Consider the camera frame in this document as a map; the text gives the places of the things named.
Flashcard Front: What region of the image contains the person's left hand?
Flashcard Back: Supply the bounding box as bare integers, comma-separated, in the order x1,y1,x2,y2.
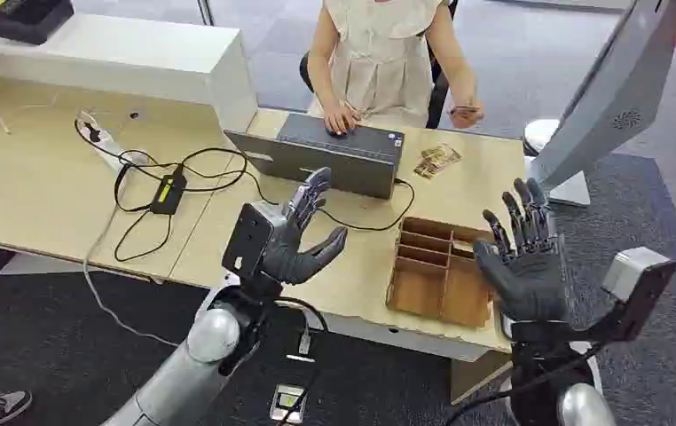
448,97,485,130

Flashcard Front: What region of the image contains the person's right hand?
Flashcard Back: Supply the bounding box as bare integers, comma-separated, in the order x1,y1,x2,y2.
322,99,363,136

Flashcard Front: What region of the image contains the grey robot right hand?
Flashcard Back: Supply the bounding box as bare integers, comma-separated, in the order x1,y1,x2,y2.
472,177,575,325

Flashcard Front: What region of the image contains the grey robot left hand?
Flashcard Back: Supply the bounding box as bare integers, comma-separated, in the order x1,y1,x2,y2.
261,167,349,287

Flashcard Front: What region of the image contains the black chair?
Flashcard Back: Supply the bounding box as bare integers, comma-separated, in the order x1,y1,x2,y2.
299,0,460,130

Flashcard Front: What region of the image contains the grey laptop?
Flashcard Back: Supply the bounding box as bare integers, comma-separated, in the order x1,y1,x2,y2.
224,112,405,201

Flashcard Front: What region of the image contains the person seated at desk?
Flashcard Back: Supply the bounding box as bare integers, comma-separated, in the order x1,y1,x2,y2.
306,0,485,136

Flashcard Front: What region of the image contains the white round stand base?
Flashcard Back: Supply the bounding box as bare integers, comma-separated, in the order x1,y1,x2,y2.
522,118,562,158

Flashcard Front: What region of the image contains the white hanging plug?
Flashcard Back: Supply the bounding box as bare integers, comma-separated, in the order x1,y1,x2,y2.
285,326,318,364

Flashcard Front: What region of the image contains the wooden card box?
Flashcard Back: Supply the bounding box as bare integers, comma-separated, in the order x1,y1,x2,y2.
385,216,496,330

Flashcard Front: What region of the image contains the black power adapter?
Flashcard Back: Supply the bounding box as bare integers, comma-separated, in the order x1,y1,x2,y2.
149,163,189,217

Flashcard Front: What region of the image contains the floor socket plate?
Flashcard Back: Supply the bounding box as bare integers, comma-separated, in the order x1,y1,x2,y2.
269,383,310,426

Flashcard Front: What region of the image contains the grey standing screen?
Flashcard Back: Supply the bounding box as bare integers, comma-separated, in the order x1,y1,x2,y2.
527,0,676,208

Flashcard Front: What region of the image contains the white power strip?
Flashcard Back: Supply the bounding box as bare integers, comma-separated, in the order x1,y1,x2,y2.
75,108,153,173

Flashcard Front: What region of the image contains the white raised counter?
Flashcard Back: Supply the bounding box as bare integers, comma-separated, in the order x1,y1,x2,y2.
0,10,259,135

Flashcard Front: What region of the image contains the black bag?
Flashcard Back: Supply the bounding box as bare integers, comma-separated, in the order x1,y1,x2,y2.
0,0,75,46

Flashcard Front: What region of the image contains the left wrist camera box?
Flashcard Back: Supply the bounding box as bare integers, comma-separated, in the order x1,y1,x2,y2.
222,201,290,281

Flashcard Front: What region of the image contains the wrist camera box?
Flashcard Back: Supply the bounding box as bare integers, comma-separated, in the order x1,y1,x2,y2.
222,201,290,281
601,247,676,343

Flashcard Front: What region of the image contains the black laptop charging cable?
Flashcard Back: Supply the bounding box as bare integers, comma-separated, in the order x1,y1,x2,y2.
180,146,417,233

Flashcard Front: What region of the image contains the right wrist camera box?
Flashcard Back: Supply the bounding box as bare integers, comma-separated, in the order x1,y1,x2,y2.
601,247,676,343

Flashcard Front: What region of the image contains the black adapter cable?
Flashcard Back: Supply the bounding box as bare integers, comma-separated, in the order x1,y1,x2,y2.
73,119,249,264

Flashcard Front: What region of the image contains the white power strip cable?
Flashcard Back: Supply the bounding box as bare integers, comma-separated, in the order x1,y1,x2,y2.
82,166,182,349

